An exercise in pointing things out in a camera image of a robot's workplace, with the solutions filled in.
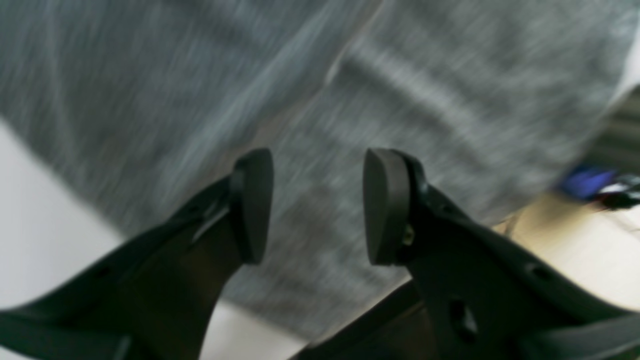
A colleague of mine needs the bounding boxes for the grey t-shirt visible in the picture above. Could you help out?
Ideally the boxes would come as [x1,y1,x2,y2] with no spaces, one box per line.
[0,0,639,340]

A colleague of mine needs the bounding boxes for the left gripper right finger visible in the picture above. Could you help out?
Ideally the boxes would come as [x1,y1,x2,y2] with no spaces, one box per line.
[363,148,640,360]

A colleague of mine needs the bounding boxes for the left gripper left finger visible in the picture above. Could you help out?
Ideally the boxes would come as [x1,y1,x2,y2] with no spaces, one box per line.
[1,148,274,360]

